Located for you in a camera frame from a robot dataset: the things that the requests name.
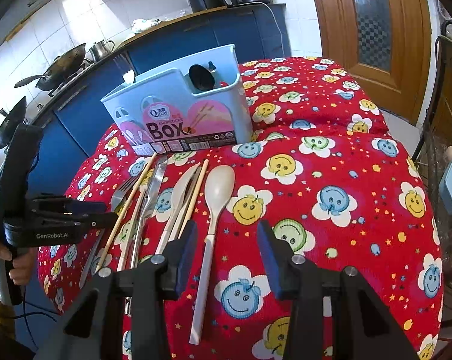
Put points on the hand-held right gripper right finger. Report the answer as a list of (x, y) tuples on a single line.
[(267, 258)]

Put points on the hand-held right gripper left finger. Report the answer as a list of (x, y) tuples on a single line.
[(184, 258)]

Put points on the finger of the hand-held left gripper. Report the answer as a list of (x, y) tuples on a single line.
[(89, 207), (98, 220)]

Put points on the metal fork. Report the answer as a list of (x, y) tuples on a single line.
[(123, 195)]

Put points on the wooden chopstick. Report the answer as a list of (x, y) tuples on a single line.
[(196, 191), (136, 191)]

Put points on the cream spoon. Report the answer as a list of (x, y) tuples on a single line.
[(220, 185)]

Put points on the light blue utensil holder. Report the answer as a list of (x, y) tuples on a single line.
[(173, 112)]

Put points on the person's left hand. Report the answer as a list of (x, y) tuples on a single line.
[(23, 268)]

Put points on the black wok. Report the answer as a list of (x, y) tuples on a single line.
[(8, 123)]

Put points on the cream knife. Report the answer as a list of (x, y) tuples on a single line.
[(179, 195)]

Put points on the blue base cabinet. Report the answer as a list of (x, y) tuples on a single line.
[(79, 120)]

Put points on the gas stove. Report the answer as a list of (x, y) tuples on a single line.
[(70, 80)]

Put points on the red smiley flower cloth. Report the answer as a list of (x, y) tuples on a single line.
[(323, 165)]

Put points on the metal wok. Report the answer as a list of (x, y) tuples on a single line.
[(62, 63)]

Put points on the white fork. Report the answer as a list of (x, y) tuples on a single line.
[(128, 78)]

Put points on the metal kettle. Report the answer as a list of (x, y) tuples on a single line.
[(100, 49)]

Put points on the black spoon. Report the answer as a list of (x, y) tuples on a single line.
[(201, 77)]

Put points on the white patterned cloth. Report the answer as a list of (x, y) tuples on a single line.
[(141, 25)]

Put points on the egg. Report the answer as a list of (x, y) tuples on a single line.
[(451, 153)]

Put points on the wooden door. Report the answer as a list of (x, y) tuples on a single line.
[(383, 52)]

